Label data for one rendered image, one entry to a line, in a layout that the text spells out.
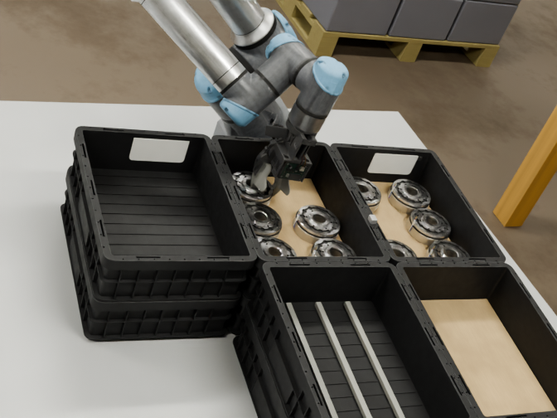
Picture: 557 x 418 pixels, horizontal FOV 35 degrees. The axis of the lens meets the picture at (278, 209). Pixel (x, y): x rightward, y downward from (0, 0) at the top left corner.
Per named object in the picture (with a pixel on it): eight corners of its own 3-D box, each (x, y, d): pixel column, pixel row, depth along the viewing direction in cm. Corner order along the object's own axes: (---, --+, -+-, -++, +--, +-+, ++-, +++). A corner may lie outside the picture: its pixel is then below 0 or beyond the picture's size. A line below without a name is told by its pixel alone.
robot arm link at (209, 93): (207, 105, 220) (179, 72, 209) (247, 70, 220) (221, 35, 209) (230, 129, 212) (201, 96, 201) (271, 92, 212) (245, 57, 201)
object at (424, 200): (386, 178, 217) (387, 177, 216) (421, 182, 220) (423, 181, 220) (399, 206, 210) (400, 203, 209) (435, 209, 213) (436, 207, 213)
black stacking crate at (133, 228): (65, 169, 189) (74, 128, 182) (196, 176, 202) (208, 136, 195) (93, 306, 162) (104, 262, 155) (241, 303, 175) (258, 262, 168)
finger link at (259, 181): (248, 204, 193) (271, 173, 189) (240, 187, 197) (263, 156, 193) (259, 207, 195) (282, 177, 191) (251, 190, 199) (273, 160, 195)
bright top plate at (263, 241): (244, 239, 183) (244, 236, 182) (286, 238, 187) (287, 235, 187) (259, 274, 176) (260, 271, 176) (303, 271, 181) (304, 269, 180)
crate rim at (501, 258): (325, 150, 209) (328, 142, 207) (429, 157, 221) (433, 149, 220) (389, 269, 181) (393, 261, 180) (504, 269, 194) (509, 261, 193)
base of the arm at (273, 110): (224, 118, 229) (205, 95, 222) (273, 89, 226) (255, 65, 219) (236, 158, 220) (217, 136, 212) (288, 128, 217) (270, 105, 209)
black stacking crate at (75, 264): (57, 206, 196) (65, 165, 189) (185, 211, 208) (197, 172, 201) (83, 345, 169) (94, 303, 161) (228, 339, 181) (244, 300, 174)
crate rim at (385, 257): (206, 143, 196) (209, 133, 195) (325, 150, 209) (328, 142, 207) (256, 269, 169) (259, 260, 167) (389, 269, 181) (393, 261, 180)
